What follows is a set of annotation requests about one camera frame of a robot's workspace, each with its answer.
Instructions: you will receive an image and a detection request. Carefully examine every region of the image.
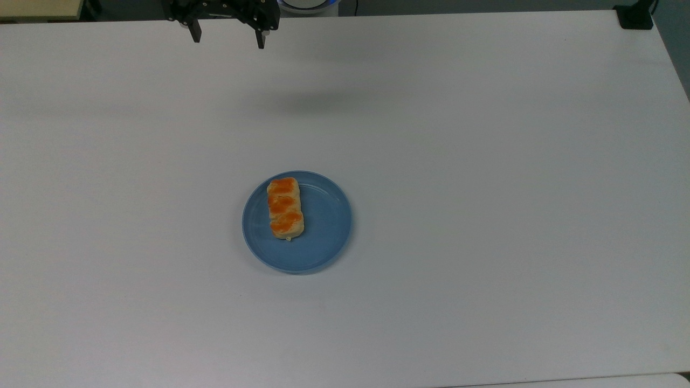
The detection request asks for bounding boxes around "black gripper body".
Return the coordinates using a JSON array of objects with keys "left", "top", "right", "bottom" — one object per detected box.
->
[{"left": 163, "top": 0, "right": 281, "bottom": 31}]

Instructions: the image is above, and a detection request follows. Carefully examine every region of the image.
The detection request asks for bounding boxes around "glazed orange bread loaf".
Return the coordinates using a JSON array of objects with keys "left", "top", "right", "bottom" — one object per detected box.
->
[{"left": 266, "top": 177, "right": 305, "bottom": 241}]

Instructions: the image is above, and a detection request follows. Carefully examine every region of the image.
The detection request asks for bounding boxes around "light wooden desk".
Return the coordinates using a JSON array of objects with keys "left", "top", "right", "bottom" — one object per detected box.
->
[{"left": 0, "top": 0, "right": 86, "bottom": 22}]

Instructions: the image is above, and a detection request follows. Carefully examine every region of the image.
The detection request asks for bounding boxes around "blue round plate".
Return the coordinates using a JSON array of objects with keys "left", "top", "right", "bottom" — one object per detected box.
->
[{"left": 241, "top": 171, "right": 353, "bottom": 275}]

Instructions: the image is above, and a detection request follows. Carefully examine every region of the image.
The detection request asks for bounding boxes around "white adjacent table edge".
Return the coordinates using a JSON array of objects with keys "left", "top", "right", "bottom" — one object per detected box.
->
[{"left": 442, "top": 372, "right": 690, "bottom": 388}]

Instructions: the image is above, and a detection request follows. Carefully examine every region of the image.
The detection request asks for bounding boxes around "white robot base blue ring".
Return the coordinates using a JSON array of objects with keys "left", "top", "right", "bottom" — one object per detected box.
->
[{"left": 279, "top": 0, "right": 340, "bottom": 16}]

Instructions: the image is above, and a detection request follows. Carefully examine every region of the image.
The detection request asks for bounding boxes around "black table clamp mount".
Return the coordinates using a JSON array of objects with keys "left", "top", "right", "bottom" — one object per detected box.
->
[{"left": 613, "top": 2, "right": 656, "bottom": 30}]

